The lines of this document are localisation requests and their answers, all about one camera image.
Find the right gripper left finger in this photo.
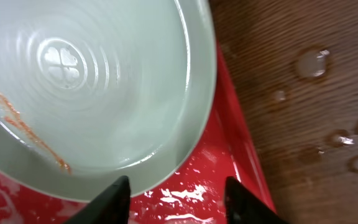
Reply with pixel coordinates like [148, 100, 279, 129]
[64, 175, 131, 224]

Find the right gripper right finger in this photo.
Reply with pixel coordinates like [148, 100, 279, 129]
[224, 177, 288, 224]

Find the light blue plate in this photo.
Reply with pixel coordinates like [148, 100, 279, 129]
[0, 0, 216, 202]

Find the red plastic tray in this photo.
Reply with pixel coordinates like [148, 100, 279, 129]
[0, 50, 274, 223]

